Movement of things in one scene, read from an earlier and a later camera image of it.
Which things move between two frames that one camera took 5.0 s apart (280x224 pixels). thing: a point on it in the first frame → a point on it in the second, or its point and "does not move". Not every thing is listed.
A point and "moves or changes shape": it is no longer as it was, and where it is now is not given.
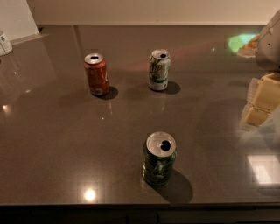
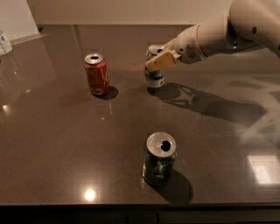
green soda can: (159, 156) does not move
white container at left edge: (5, 46) does not move
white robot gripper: (269, 46) → (186, 44)
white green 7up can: (159, 64) moves or changes shape
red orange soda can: (95, 67) does not move
